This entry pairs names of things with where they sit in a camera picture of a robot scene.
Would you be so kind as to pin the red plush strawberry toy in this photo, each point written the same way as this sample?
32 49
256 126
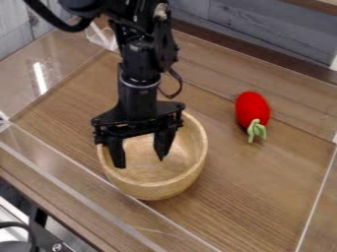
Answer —
253 114

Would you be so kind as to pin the black table leg bracket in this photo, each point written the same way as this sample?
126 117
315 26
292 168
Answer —
47 242

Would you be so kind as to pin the clear acrylic tray wall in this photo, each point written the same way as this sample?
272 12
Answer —
119 208

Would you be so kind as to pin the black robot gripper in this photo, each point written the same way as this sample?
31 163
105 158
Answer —
138 115

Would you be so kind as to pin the brown wooden bowl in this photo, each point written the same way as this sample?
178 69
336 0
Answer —
151 179

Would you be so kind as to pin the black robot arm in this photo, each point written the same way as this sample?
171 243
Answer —
142 26

